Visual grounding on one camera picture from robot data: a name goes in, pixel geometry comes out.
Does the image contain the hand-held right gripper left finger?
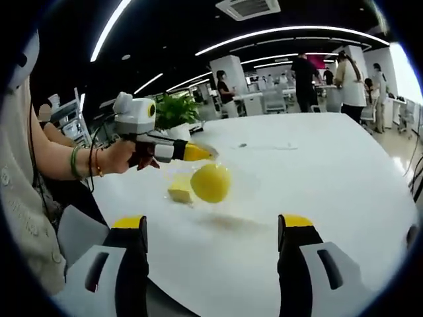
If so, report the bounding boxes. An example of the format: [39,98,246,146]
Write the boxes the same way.
[54,215,149,317]

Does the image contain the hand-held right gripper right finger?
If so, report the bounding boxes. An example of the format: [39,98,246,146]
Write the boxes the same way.
[277,213,373,317]

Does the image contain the square yellow silicone block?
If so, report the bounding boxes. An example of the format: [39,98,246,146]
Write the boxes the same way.
[167,187,194,204]

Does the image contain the person's left hand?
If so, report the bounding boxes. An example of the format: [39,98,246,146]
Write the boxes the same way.
[98,137,157,175]

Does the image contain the short ceiling light strip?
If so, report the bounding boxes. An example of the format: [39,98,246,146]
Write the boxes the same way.
[133,73,165,95]

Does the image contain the green plant in white pot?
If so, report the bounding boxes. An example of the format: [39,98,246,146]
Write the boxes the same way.
[154,93,203,141]

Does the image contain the white storage shelf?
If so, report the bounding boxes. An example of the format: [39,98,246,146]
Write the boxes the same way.
[47,87,91,140]

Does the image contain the long curved ceiling light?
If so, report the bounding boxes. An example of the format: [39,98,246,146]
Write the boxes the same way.
[89,0,134,63]

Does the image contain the white square column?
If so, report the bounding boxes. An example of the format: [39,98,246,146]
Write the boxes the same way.
[209,54,247,118]

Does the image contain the white mesh office chair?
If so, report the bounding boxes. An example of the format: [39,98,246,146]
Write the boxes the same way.
[264,89,286,115]

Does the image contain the white shoulder-worn device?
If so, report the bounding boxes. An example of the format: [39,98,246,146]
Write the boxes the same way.
[6,30,41,92]

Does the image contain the operator in white cardigan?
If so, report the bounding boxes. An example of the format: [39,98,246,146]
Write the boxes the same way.
[0,75,67,295]

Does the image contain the wide curved ceiling light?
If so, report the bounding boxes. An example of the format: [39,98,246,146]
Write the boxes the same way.
[194,26,391,57]

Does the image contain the ceiling air conditioner vent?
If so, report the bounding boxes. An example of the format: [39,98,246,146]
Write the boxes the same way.
[215,0,282,22]

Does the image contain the red string bracelet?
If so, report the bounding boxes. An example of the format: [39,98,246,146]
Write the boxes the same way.
[93,148,104,178]

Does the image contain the green bead bracelet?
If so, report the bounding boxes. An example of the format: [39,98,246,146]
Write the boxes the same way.
[69,145,84,181]

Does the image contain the black chair frame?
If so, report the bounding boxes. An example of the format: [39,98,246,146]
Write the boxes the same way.
[408,155,423,201]

